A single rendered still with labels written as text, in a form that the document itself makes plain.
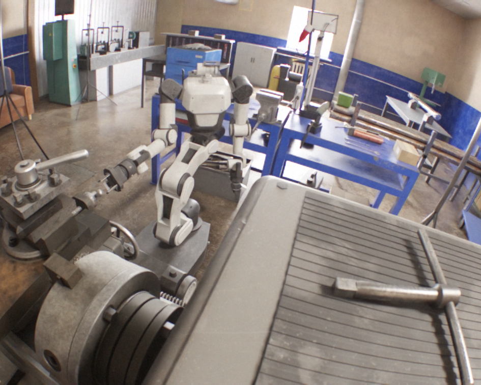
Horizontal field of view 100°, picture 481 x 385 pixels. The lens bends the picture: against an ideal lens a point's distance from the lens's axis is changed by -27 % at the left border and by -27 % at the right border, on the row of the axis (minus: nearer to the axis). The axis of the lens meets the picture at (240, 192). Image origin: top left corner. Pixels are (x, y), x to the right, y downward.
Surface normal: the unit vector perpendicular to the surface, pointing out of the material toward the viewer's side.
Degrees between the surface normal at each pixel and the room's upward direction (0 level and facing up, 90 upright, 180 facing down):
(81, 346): 35
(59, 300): 18
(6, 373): 0
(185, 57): 90
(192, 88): 52
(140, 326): 3
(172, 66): 90
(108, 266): 25
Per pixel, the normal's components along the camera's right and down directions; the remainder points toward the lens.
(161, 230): -0.30, 0.22
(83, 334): 0.00, -0.50
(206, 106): 0.18, 0.69
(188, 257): 0.15, -0.81
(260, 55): -0.30, 0.51
